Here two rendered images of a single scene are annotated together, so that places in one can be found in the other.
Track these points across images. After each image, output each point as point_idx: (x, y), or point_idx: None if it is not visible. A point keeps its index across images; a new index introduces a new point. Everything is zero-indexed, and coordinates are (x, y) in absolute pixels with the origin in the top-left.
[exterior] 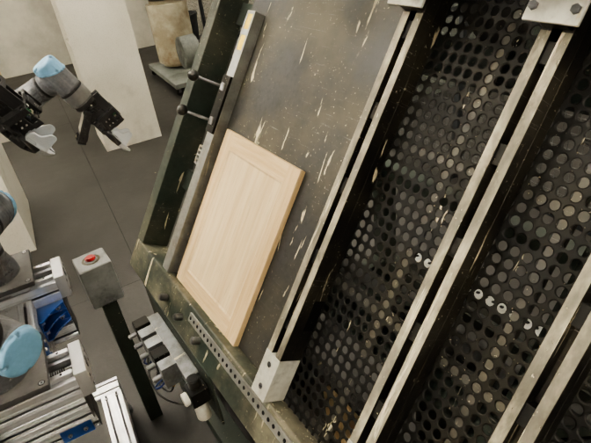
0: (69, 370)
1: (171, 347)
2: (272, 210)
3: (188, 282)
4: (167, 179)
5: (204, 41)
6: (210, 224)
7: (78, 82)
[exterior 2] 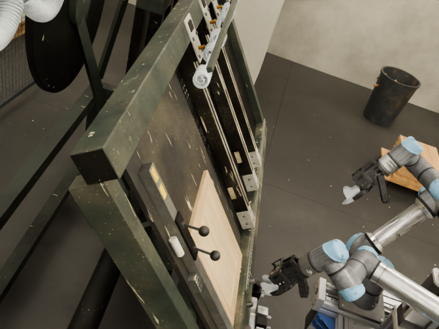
0: (327, 282)
1: (251, 323)
2: (215, 201)
3: (233, 307)
4: None
5: (151, 249)
6: (217, 273)
7: (310, 250)
